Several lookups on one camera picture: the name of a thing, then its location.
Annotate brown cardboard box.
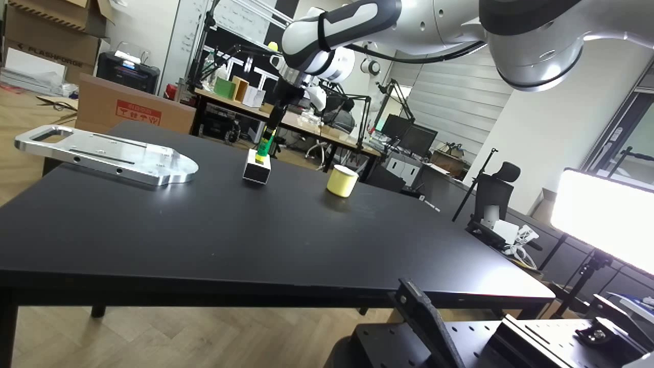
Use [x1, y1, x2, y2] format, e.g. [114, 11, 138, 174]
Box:
[75, 76, 195, 133]

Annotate black computer monitor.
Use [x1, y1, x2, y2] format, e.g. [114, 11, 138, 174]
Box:
[381, 115, 437, 156]

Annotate stacked cardboard boxes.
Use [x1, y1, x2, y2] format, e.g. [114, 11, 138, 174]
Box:
[3, 0, 105, 83]

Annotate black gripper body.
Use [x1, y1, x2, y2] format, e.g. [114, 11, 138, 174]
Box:
[269, 52, 326, 112]

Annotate bright white light panel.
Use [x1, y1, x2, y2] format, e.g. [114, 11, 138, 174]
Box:
[550, 170, 654, 274]

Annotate black metal mount base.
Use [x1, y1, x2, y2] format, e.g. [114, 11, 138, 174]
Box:
[324, 279, 654, 368]

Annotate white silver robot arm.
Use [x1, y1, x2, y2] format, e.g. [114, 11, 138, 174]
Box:
[266, 0, 654, 133]

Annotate black office chair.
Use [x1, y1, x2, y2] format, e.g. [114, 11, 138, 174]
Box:
[468, 161, 520, 227]

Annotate wooden background desk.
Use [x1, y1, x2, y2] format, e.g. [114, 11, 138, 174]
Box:
[189, 87, 380, 170]

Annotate white black cube block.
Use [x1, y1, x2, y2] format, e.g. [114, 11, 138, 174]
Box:
[241, 149, 271, 183]

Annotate green yellow glue stick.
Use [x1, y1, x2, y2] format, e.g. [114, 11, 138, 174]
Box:
[258, 130, 275, 156]

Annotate yellow cup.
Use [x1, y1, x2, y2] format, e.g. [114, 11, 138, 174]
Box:
[326, 165, 357, 198]

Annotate black printer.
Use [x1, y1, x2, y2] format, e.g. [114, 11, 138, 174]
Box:
[95, 52, 159, 94]

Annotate silver metal plate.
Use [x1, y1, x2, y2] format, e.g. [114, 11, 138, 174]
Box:
[14, 125, 198, 188]

